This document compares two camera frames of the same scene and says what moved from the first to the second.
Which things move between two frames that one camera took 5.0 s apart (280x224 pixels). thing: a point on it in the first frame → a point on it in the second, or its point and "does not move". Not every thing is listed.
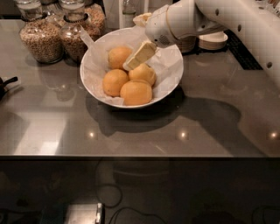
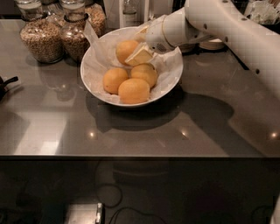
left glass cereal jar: x=41 y=37 does not move
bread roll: x=136 y=93 does not move
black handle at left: x=3 y=84 does not move
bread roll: x=118 y=56 → x=123 y=49
